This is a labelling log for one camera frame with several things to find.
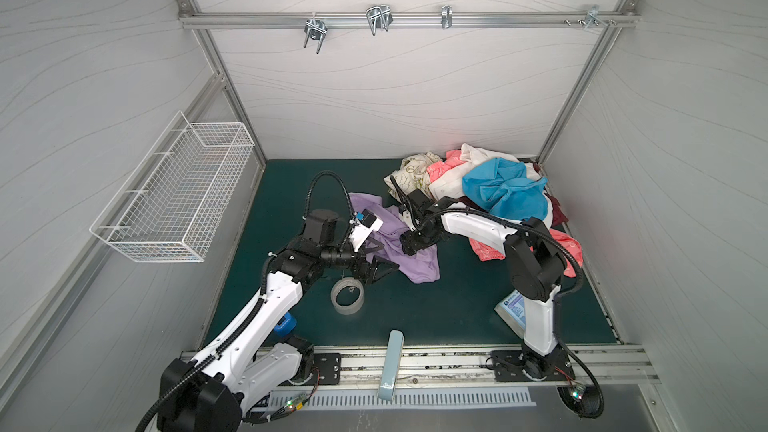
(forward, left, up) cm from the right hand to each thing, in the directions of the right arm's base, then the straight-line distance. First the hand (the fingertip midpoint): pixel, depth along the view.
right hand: (416, 238), depth 93 cm
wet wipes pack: (-22, -25, +2) cm, 33 cm away
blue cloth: (+8, -24, +17) cm, 31 cm away
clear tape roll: (-22, +17, -1) cm, 28 cm away
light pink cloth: (+25, -7, +5) cm, 27 cm away
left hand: (-14, +7, +17) cm, 23 cm away
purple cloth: (-9, -2, -1) cm, 9 cm away
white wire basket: (-11, +58, +28) cm, 66 cm away
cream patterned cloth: (+19, +2, +9) cm, 21 cm away
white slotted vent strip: (-42, +3, -4) cm, 42 cm away
